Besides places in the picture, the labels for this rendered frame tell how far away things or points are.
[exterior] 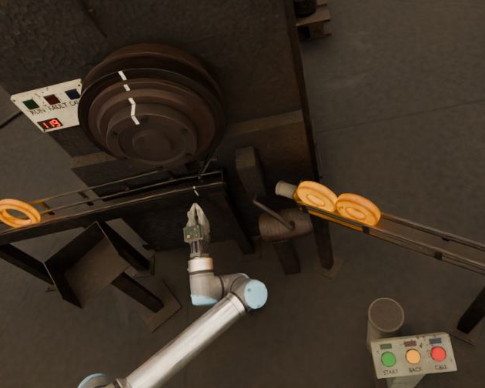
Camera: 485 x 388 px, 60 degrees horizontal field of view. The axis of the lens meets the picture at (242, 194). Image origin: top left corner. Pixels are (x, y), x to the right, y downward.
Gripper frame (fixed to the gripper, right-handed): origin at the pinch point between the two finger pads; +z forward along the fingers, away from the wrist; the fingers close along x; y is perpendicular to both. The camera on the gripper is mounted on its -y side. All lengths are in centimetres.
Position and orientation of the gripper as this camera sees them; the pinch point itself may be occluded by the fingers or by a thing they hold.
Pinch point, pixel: (195, 206)
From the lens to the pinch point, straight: 162.5
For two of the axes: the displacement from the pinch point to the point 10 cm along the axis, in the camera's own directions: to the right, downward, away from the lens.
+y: -2.0, -2.2, -9.5
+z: -1.3, -9.6, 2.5
